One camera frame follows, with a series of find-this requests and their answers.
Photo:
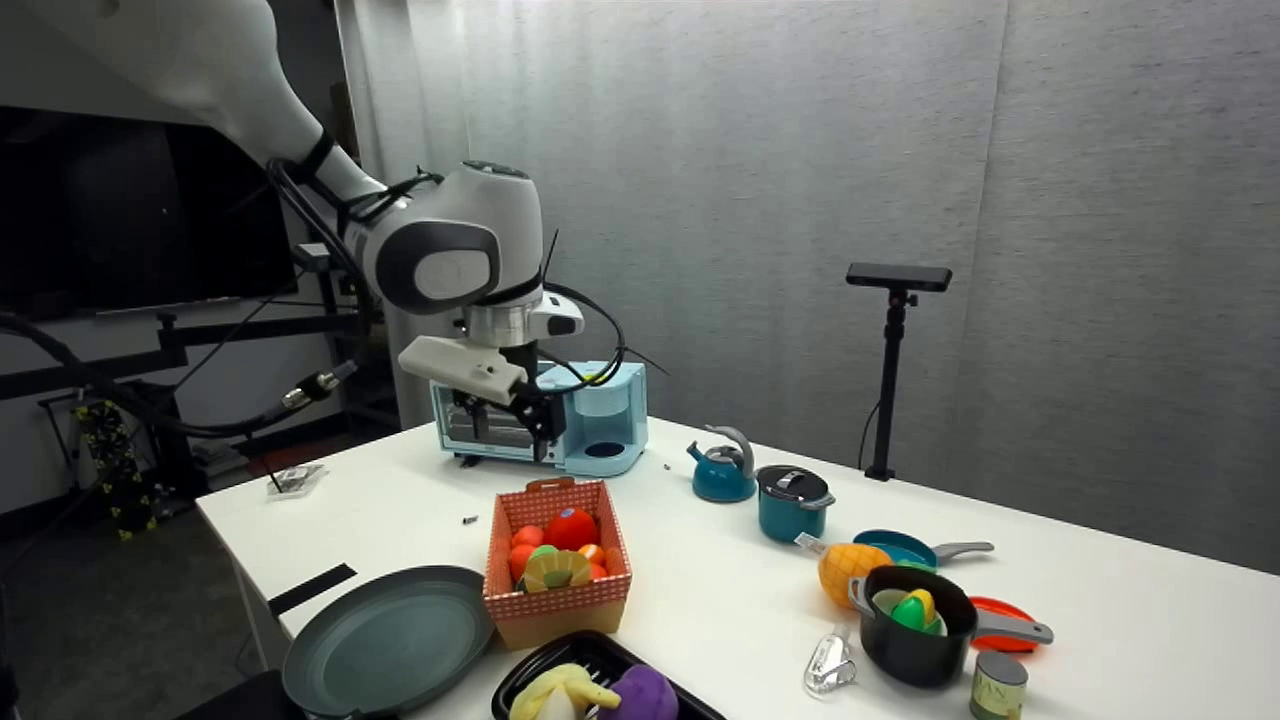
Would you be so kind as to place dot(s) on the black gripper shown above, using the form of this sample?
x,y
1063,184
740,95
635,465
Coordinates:
x,y
538,382

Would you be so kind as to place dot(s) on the brown woven toy box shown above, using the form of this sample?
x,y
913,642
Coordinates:
x,y
563,618

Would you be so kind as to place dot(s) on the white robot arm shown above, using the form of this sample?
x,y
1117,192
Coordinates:
x,y
455,240

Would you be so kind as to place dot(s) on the blue toy toaster oven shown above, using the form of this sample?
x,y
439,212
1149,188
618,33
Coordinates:
x,y
606,424

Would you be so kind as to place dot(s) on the red toy tomato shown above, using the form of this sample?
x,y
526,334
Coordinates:
x,y
571,530

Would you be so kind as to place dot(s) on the orange red toy fruit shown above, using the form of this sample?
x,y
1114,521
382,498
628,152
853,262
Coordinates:
x,y
522,550

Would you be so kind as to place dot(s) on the green toy vegetable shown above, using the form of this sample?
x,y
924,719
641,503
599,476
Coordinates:
x,y
555,568

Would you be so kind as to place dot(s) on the yellow toy fruit slice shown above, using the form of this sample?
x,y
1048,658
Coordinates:
x,y
599,557

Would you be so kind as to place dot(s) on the small silver clip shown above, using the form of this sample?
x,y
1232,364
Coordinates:
x,y
294,476

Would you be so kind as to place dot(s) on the teal toy kettle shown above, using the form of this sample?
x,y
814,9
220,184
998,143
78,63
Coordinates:
x,y
720,476

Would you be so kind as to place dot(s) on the black rectangular tray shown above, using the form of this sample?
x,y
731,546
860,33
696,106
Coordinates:
x,y
586,649

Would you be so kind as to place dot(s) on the dark green round plate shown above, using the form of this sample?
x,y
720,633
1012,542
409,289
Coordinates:
x,y
384,642

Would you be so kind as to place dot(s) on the black flat strip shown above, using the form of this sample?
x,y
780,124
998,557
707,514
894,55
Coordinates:
x,y
313,591

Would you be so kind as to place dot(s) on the yellow banana plush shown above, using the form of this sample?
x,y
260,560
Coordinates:
x,y
563,693

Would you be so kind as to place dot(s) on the teal toy pot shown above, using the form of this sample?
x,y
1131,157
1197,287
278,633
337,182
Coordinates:
x,y
789,511

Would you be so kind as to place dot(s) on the purple plush toy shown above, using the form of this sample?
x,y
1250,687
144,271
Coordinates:
x,y
641,699

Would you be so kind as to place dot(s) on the orange plush toy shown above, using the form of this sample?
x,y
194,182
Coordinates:
x,y
847,574

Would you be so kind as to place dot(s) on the small green plant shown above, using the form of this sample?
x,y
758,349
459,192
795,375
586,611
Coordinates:
x,y
122,465

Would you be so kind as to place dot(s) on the black monitor screen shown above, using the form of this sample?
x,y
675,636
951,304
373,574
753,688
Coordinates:
x,y
122,212

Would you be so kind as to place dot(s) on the green and yellow toy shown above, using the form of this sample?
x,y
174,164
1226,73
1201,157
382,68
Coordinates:
x,y
910,611

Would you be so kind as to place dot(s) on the black cooking pot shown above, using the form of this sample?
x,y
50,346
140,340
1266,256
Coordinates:
x,y
913,658

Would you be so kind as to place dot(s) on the small metal can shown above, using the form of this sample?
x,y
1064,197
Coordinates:
x,y
998,687

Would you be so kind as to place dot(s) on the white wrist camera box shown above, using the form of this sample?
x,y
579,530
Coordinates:
x,y
455,364

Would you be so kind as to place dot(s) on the black metal rack frame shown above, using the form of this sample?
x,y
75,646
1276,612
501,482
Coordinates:
x,y
122,362

